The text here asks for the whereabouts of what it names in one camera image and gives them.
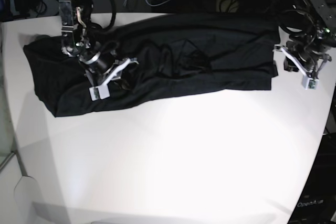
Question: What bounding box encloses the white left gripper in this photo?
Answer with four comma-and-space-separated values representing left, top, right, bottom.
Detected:
273, 45, 331, 90

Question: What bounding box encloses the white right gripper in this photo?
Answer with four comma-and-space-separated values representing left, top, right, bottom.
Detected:
85, 57, 139, 101

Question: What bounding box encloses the dark long-sleeve shirt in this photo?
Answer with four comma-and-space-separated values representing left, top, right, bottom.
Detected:
23, 14, 280, 117

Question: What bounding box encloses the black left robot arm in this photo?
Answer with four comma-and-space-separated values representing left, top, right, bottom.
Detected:
270, 0, 335, 90

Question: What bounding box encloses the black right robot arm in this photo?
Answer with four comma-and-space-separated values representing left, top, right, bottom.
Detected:
59, 0, 138, 101

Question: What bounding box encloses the black OpenArm base box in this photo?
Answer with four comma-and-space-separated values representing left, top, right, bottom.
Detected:
288, 133, 336, 223

